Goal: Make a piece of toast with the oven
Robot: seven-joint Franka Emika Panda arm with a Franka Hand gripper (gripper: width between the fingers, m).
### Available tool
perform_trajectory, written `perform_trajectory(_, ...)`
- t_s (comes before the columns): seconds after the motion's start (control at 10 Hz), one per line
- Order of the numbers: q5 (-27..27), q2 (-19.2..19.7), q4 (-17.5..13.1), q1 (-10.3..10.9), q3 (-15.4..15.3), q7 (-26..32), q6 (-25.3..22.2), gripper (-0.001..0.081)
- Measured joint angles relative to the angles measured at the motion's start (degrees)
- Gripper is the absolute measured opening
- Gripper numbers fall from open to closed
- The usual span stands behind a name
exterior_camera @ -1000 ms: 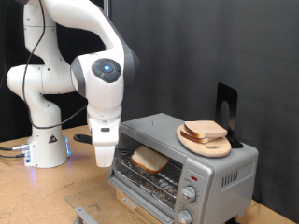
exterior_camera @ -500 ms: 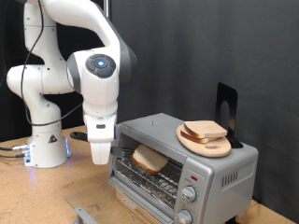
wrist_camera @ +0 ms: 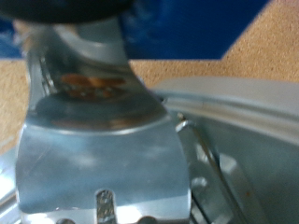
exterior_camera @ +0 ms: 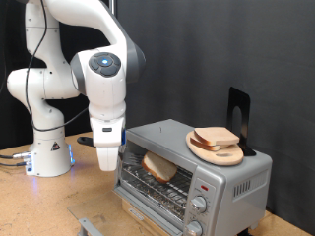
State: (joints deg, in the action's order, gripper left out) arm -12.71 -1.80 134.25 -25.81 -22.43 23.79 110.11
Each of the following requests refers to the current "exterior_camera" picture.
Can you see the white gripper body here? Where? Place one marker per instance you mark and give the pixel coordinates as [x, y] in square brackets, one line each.
[108, 144]

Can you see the white bread slice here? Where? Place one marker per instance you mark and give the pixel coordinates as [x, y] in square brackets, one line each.
[160, 167]

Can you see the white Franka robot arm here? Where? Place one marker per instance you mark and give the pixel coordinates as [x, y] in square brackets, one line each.
[42, 124]

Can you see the silver toaster oven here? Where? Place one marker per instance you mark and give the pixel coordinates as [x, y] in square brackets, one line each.
[177, 144]

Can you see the wooden block under oven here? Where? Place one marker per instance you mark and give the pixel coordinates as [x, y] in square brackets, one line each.
[131, 209]

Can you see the silver oven knob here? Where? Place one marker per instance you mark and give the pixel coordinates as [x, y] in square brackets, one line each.
[199, 204]
[194, 228]

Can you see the round wooden cutting board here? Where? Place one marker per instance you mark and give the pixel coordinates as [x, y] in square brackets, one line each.
[223, 159]

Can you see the black backdrop cloth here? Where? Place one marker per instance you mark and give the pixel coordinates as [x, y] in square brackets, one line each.
[13, 49]

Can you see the metal pole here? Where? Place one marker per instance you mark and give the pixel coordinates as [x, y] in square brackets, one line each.
[113, 6]

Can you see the black metal bookend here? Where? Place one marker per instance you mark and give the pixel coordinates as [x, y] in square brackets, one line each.
[239, 96]

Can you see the dark grey backdrop curtain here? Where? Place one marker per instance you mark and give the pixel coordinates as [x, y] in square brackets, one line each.
[213, 49]

